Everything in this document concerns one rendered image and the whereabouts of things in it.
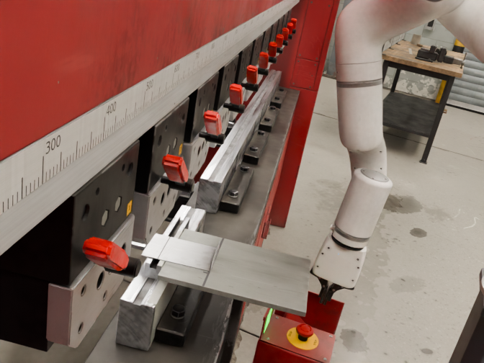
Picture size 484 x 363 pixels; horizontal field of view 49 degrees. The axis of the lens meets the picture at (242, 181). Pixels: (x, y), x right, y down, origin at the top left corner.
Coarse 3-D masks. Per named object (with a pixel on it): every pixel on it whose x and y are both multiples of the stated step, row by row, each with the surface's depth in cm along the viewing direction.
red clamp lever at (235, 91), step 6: (234, 84) 95; (234, 90) 95; (240, 90) 95; (234, 96) 97; (240, 96) 97; (234, 102) 99; (240, 102) 99; (228, 108) 103; (234, 108) 102; (240, 108) 102
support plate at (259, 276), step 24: (192, 240) 105; (216, 240) 106; (168, 264) 95; (216, 264) 98; (240, 264) 100; (264, 264) 101; (288, 264) 103; (192, 288) 92; (216, 288) 91; (240, 288) 93; (264, 288) 94; (288, 288) 95; (288, 312) 90
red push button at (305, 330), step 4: (300, 324) 118; (304, 324) 118; (296, 328) 117; (300, 328) 116; (304, 328) 116; (308, 328) 117; (312, 328) 117; (300, 332) 116; (304, 332) 115; (308, 332) 116; (312, 332) 116; (300, 336) 117; (304, 336) 115; (308, 336) 115; (300, 340) 117; (304, 340) 117
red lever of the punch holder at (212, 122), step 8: (208, 112) 77; (216, 112) 77; (208, 120) 77; (216, 120) 77; (208, 128) 80; (216, 128) 79; (200, 136) 85; (208, 136) 84; (216, 136) 83; (224, 136) 84
